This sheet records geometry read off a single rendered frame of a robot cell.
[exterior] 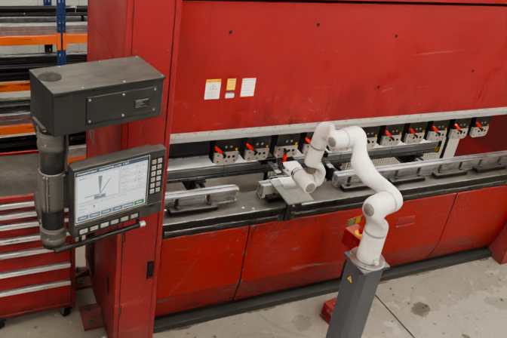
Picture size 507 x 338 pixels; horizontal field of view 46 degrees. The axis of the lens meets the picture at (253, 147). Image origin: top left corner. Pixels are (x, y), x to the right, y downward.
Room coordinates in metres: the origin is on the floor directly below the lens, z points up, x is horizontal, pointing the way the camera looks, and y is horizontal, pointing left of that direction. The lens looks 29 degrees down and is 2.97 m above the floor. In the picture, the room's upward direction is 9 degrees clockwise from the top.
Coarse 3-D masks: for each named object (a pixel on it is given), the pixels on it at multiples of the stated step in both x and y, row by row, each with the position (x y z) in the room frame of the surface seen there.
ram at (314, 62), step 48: (192, 0) 2.87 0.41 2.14; (240, 0) 3.01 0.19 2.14; (288, 0) 3.16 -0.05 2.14; (192, 48) 2.87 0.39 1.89; (240, 48) 3.00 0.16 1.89; (288, 48) 3.14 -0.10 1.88; (336, 48) 3.30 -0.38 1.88; (384, 48) 3.46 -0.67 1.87; (432, 48) 3.64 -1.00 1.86; (480, 48) 3.84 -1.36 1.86; (192, 96) 2.88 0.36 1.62; (288, 96) 3.17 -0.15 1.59; (336, 96) 3.33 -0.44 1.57; (384, 96) 3.51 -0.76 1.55; (432, 96) 3.71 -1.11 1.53; (480, 96) 3.92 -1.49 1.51
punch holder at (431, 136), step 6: (438, 120) 3.77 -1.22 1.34; (444, 120) 3.79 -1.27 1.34; (426, 126) 3.79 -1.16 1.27; (438, 126) 3.77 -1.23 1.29; (444, 126) 3.80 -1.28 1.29; (426, 132) 3.78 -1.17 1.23; (432, 132) 3.75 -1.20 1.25; (444, 132) 3.80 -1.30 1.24; (426, 138) 3.76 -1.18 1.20; (432, 138) 3.76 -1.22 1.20; (438, 138) 3.79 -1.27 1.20
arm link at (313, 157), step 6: (312, 150) 2.87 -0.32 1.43; (318, 150) 2.87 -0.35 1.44; (324, 150) 2.90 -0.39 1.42; (306, 156) 2.90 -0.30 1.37; (312, 156) 2.87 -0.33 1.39; (318, 156) 2.87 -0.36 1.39; (306, 162) 2.89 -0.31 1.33; (312, 162) 2.88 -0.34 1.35; (318, 162) 2.89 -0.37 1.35; (318, 168) 2.90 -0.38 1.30; (324, 168) 2.95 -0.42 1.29; (318, 174) 2.96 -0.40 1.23; (324, 174) 2.94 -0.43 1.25; (318, 180) 2.94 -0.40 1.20
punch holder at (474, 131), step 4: (484, 116) 3.97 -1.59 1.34; (488, 116) 3.99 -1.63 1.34; (492, 116) 4.01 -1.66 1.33; (472, 120) 3.96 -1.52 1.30; (476, 120) 3.94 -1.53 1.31; (480, 120) 3.96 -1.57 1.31; (484, 120) 3.98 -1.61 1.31; (488, 120) 4.00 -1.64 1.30; (472, 124) 3.95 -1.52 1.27; (476, 124) 3.95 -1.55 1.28; (484, 124) 3.99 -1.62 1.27; (472, 128) 3.94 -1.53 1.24; (476, 128) 3.95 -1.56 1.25; (484, 128) 3.99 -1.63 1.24; (468, 132) 3.97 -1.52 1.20; (472, 132) 3.94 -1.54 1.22; (476, 132) 3.96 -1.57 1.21; (480, 132) 3.97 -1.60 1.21; (484, 132) 4.00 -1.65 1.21; (472, 136) 3.94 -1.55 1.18; (476, 136) 3.96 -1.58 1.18; (480, 136) 3.98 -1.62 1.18
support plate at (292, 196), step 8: (272, 184) 3.14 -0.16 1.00; (280, 184) 3.16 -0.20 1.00; (296, 184) 3.19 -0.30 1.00; (280, 192) 3.06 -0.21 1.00; (288, 192) 3.08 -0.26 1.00; (296, 192) 3.09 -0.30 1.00; (304, 192) 3.11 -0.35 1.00; (288, 200) 2.99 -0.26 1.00; (296, 200) 3.01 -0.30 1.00; (304, 200) 3.02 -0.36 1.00; (312, 200) 3.04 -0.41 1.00
